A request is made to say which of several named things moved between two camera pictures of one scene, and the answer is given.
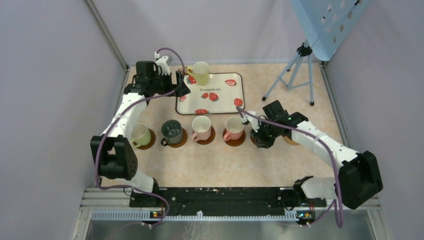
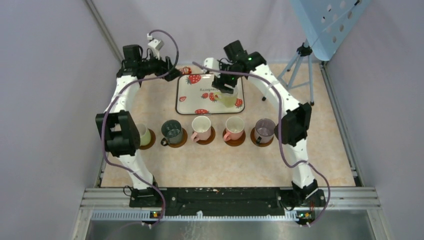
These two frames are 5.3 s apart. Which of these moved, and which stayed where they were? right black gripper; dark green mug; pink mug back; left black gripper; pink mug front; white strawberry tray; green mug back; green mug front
Moved: left black gripper; right black gripper; green mug back
Stayed: dark green mug; green mug front; pink mug back; white strawberry tray; pink mug front
